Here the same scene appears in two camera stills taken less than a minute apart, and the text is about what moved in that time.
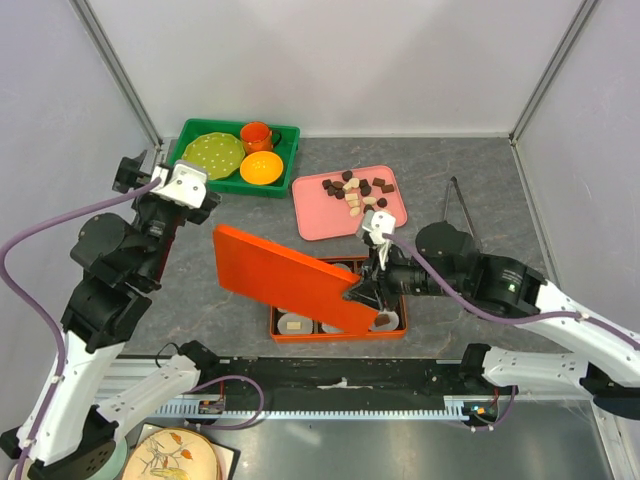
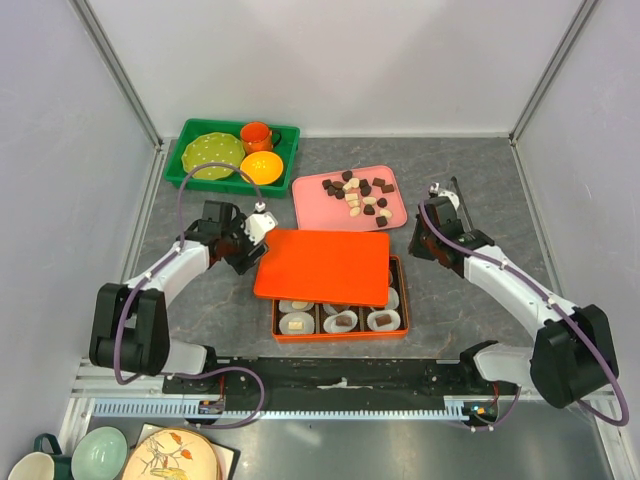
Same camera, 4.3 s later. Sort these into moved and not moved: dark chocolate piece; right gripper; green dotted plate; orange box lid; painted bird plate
Moved: right gripper; orange box lid
Not moved: painted bird plate; dark chocolate piece; green dotted plate
